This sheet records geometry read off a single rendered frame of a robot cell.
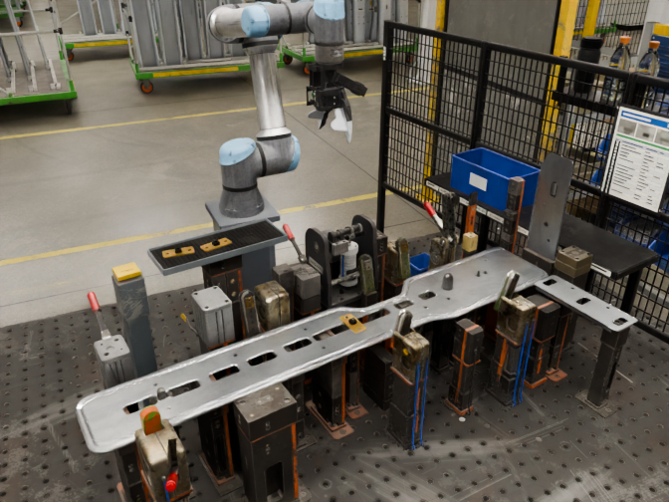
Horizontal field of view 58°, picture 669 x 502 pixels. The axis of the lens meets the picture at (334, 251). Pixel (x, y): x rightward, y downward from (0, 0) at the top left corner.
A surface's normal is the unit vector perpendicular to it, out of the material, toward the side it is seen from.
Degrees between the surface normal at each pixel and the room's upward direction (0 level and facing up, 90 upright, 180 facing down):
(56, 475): 0
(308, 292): 90
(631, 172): 90
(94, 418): 0
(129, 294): 90
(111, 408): 0
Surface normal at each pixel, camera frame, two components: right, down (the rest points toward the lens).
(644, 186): -0.84, 0.26
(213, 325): 0.54, 0.40
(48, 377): 0.00, -0.88
